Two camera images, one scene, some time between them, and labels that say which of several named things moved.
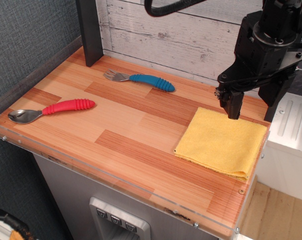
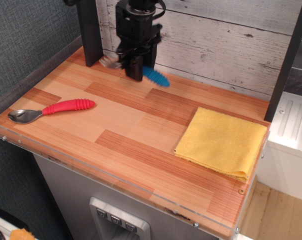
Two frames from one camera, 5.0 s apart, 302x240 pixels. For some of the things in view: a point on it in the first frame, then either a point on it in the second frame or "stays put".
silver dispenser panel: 113,223 stays put
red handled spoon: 21,116 stays put
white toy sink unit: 284,162 stays put
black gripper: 265,53 → 139,36
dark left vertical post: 90,30 stays put
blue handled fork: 162,84 → 152,77
